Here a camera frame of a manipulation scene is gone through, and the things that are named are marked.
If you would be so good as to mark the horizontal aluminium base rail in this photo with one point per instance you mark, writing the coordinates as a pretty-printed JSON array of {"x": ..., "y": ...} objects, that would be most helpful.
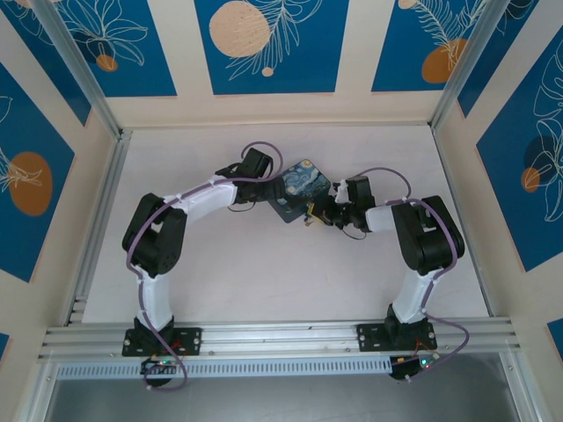
[{"x": 272, "y": 336}]

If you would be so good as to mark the steel sheet shelf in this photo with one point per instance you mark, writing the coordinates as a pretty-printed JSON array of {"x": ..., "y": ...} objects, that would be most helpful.
[{"x": 286, "y": 402}]

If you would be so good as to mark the small metal key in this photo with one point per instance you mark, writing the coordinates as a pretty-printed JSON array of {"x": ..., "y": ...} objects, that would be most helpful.
[{"x": 306, "y": 221}]

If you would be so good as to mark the aluminium table side rail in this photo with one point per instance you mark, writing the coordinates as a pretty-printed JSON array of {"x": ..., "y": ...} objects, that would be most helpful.
[
  {"x": 107, "y": 198},
  {"x": 451, "y": 176}
]

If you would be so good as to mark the blue floral wall panel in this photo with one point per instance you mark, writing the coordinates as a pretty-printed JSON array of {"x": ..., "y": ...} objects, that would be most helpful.
[
  {"x": 132, "y": 44},
  {"x": 523, "y": 176},
  {"x": 31, "y": 184},
  {"x": 272, "y": 48},
  {"x": 409, "y": 48}
]

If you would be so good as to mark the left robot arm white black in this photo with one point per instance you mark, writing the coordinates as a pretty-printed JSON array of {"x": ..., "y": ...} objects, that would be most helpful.
[{"x": 154, "y": 246}]

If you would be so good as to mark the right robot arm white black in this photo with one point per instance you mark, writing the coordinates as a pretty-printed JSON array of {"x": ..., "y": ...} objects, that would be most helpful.
[{"x": 431, "y": 246}]

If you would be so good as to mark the starry night print box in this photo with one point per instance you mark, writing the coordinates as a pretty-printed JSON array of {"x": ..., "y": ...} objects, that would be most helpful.
[{"x": 305, "y": 182}]

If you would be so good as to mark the aluminium frame post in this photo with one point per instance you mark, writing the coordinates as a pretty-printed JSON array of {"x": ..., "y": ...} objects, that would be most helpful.
[
  {"x": 463, "y": 66},
  {"x": 80, "y": 66}
]

